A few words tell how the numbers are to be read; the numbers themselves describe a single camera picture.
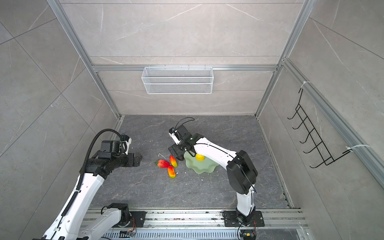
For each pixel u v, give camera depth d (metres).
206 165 0.91
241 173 0.47
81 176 0.46
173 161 0.91
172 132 0.77
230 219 0.73
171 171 0.88
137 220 0.73
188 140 0.64
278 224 0.75
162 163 0.90
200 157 0.76
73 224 0.39
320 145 0.64
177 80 1.00
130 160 0.68
